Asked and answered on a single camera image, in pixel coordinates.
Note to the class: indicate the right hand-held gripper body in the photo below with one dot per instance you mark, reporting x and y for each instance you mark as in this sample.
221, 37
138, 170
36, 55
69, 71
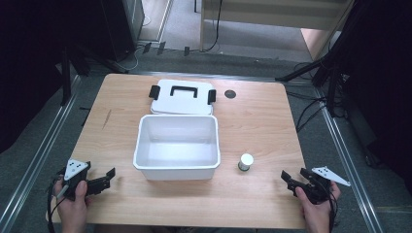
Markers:
319, 189

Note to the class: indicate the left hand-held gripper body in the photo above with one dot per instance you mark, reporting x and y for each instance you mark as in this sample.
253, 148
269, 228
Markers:
75, 170

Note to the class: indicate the person's right hand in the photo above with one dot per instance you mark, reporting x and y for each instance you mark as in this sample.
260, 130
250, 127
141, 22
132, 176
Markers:
315, 215

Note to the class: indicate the person's left hand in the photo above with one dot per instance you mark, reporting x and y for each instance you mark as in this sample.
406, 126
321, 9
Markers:
74, 212

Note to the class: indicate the small white bottle green label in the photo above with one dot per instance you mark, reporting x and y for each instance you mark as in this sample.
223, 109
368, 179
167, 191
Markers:
246, 160

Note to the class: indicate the white plastic storage box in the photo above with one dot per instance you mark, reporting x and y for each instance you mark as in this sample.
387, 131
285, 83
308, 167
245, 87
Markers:
176, 173

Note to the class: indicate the black tripod stand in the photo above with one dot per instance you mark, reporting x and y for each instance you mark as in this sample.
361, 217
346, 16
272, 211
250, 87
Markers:
332, 93

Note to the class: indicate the black round table grommet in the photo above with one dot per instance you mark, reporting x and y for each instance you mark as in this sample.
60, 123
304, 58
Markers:
230, 94

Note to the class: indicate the black curtain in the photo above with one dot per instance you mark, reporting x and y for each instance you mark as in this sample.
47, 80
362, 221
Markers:
385, 81
26, 64

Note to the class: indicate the black cabinet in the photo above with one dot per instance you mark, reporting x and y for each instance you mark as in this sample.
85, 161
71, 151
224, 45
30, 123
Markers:
121, 26

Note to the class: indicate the light wooden furniture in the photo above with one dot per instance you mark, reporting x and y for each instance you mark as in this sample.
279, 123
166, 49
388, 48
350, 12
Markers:
259, 14

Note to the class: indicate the metal floor rail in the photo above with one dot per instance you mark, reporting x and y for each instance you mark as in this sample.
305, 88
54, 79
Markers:
353, 168
35, 161

